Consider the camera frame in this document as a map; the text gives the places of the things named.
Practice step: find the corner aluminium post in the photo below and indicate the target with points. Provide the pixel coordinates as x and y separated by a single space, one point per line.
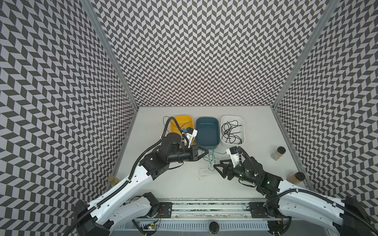
95 22
319 28

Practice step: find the dark teal plastic bin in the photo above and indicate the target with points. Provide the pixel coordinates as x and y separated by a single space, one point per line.
208 132

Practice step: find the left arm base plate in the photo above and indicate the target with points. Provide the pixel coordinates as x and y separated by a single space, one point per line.
164 210

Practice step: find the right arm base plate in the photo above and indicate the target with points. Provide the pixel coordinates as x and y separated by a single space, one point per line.
257 210

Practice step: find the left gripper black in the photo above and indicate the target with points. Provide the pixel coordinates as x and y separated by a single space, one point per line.
194 152

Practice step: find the small green circuit board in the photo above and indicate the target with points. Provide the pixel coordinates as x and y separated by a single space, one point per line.
150 227

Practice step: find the right corner aluminium post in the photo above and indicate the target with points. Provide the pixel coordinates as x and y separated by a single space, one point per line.
319 28

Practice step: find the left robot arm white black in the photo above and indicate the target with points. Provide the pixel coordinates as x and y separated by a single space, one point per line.
101 216

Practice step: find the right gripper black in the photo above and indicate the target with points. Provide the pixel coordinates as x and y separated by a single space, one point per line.
229 171

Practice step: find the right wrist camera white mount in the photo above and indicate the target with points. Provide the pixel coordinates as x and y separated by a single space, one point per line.
234 155

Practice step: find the small yellow round object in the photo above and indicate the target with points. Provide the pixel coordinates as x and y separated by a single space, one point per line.
113 180

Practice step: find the left corner aluminium post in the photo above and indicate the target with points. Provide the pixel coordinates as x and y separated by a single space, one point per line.
95 22

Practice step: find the white plastic bin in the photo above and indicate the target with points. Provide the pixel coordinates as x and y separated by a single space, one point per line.
232 130

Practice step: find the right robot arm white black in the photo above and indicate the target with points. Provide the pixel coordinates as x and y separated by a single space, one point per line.
345 217

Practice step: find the yellow plastic bin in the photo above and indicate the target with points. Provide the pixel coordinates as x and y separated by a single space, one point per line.
183 121

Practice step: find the spice jar black lid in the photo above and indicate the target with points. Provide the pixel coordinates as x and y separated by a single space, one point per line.
296 178
278 153

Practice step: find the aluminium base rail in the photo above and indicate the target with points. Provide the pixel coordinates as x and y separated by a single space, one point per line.
210 209

